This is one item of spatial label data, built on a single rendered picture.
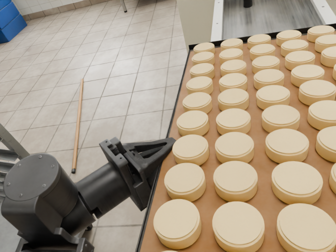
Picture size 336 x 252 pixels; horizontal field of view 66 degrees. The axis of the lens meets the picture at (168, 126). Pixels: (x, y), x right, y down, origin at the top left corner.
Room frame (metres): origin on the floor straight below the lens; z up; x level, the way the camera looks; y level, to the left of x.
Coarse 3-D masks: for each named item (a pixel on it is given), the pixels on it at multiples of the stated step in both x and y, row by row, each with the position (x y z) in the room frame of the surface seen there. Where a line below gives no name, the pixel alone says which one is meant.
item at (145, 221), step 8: (328, 24) 0.50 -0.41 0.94; (272, 32) 0.54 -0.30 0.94; (304, 32) 0.51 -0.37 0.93; (192, 48) 0.61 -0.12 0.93; (184, 72) 0.50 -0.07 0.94; (176, 96) 0.40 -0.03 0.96; (176, 104) 0.38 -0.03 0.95; (168, 128) 0.31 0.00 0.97; (168, 136) 0.30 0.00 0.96; (160, 168) 0.23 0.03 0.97; (152, 192) 0.20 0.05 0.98; (152, 200) 0.18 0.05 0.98; (144, 216) 0.16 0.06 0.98; (144, 224) 0.15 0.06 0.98; (144, 232) 0.14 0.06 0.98; (136, 248) 0.13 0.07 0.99
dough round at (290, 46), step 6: (288, 42) 0.45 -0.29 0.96; (294, 42) 0.44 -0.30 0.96; (300, 42) 0.44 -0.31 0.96; (306, 42) 0.43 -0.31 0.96; (282, 48) 0.44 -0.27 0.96; (288, 48) 0.43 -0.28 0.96; (294, 48) 0.42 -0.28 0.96; (300, 48) 0.42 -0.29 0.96; (306, 48) 0.42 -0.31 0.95; (282, 54) 0.44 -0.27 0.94
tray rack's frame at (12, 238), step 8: (0, 208) 1.00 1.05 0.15; (0, 216) 0.94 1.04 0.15; (0, 224) 0.89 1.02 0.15; (8, 224) 0.87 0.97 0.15; (0, 232) 0.84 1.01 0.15; (8, 232) 0.82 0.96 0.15; (16, 232) 0.81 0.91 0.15; (80, 232) 0.69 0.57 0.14; (0, 240) 0.79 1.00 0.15; (8, 240) 0.77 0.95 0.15; (16, 240) 0.76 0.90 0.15; (0, 248) 0.75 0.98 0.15; (8, 248) 0.73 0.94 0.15
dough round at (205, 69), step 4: (196, 64) 0.48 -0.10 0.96; (200, 64) 0.47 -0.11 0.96; (204, 64) 0.46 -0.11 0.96; (208, 64) 0.46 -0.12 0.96; (192, 68) 0.46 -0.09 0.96; (196, 68) 0.46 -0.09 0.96; (200, 68) 0.45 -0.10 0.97; (204, 68) 0.45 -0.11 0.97; (208, 68) 0.44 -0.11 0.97; (212, 68) 0.44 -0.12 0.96; (192, 72) 0.45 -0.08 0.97; (196, 72) 0.44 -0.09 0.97; (200, 72) 0.44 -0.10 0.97; (204, 72) 0.43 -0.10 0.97; (208, 72) 0.43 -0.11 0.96; (212, 72) 0.43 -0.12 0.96; (192, 76) 0.44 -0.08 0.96; (196, 76) 0.43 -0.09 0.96; (208, 76) 0.43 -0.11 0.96; (212, 76) 0.43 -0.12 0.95
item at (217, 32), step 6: (216, 0) 0.94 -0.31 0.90; (222, 0) 0.92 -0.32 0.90; (216, 6) 0.89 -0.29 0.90; (222, 6) 0.87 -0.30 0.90; (216, 12) 0.84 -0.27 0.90; (222, 12) 0.83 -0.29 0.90; (216, 18) 0.80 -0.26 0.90; (222, 18) 0.80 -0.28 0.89; (216, 24) 0.76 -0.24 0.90; (222, 24) 0.79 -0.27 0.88; (216, 30) 0.72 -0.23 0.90; (222, 30) 0.76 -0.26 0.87; (216, 36) 0.68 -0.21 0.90; (222, 36) 0.74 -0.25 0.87
